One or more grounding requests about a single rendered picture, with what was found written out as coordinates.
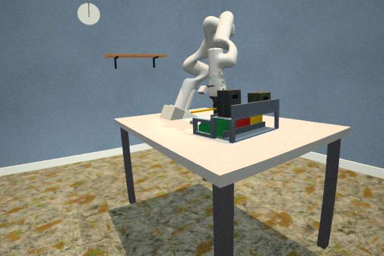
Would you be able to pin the dark grey metal shelf rack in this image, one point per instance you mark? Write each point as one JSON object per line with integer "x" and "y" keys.
{"x": 241, "y": 111}

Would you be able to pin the red bin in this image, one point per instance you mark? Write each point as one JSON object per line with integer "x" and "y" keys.
{"x": 242, "y": 122}

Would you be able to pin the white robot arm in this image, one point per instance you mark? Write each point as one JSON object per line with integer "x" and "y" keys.
{"x": 217, "y": 61}

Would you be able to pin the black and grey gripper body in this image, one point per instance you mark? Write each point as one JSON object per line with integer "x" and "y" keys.
{"x": 219, "y": 84}

